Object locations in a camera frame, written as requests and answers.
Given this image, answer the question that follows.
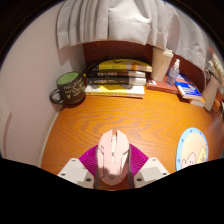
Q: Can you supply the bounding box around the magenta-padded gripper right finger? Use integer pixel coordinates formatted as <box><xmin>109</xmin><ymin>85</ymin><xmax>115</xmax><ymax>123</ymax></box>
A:
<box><xmin>127</xmin><ymin>143</ymin><xmax>170</xmax><ymax>190</ymax></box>

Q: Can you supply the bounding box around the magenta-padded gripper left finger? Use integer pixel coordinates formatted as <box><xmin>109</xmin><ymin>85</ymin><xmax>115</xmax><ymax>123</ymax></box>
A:
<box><xmin>57</xmin><ymin>145</ymin><xmax>101</xmax><ymax>190</ymax></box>

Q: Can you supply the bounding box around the pink computer mouse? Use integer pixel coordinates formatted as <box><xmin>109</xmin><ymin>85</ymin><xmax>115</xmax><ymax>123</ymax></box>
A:
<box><xmin>95</xmin><ymin>129</ymin><xmax>131</xmax><ymax>186</ymax></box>

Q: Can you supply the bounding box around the round cartoon-print mouse pad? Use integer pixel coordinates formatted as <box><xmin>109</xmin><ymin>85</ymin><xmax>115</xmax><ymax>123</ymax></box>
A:
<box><xmin>175</xmin><ymin>126</ymin><xmax>210</xmax><ymax>172</ymax></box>

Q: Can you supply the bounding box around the dark mug with green inside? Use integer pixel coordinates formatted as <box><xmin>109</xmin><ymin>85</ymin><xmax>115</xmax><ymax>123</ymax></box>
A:
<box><xmin>49</xmin><ymin>71</ymin><xmax>87</xmax><ymax>106</ymax></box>

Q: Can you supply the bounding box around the orange book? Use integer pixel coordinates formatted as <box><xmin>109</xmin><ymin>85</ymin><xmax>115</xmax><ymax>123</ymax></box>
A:
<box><xmin>189</xmin><ymin>98</ymin><xmax>207</xmax><ymax>108</ymax></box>

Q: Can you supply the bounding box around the red-brown book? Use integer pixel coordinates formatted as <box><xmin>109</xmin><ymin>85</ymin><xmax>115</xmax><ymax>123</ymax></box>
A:
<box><xmin>145</xmin><ymin>79</ymin><xmax>181</xmax><ymax>95</ymax></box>

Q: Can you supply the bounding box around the blue book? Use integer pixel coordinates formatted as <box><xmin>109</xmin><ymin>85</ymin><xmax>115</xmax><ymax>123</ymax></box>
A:
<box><xmin>174</xmin><ymin>73</ymin><xmax>203</xmax><ymax>101</ymax></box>

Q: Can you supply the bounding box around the white ceramic vase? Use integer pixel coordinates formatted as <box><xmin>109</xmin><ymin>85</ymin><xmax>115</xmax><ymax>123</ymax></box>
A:
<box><xmin>202</xmin><ymin>74</ymin><xmax>222</xmax><ymax>113</ymax></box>

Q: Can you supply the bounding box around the thick black book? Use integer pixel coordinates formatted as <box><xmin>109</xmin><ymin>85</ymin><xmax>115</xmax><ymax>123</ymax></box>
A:
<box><xmin>84</xmin><ymin>76</ymin><xmax>147</xmax><ymax>87</ymax></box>

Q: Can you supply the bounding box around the thin black book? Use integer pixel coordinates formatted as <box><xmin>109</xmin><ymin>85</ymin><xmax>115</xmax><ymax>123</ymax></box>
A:
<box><xmin>83</xmin><ymin>69</ymin><xmax>147</xmax><ymax>78</ymax></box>

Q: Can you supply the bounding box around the yellow-cover book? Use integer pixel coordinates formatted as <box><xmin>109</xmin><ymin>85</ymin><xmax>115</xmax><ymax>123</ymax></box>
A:
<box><xmin>91</xmin><ymin>58</ymin><xmax>153</xmax><ymax>73</ymax></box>

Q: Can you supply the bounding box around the white pleated curtain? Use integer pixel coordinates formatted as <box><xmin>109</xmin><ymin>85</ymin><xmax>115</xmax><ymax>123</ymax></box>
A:
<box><xmin>55</xmin><ymin>0</ymin><xmax>214</xmax><ymax>71</ymax></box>

